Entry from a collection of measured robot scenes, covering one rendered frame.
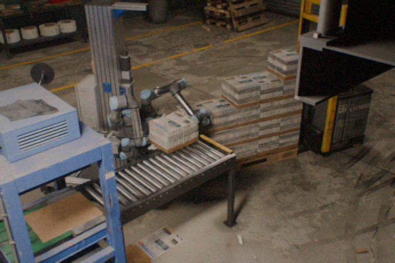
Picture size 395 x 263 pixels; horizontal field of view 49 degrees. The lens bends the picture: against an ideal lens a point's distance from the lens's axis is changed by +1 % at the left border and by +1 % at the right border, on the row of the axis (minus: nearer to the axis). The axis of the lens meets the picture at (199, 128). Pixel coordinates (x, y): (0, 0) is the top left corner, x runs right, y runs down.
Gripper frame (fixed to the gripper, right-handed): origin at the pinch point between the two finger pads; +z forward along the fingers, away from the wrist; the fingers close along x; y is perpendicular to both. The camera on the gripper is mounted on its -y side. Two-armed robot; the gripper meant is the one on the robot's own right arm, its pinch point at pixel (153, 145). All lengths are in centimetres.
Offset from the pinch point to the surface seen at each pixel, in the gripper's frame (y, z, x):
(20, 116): 95, -130, -58
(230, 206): -57, 41, -63
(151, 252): -80, -39, -43
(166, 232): -80, -12, -31
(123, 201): -1, -68, -54
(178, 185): -2, -21, -65
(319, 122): -47, 237, -26
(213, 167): -1, 17, -65
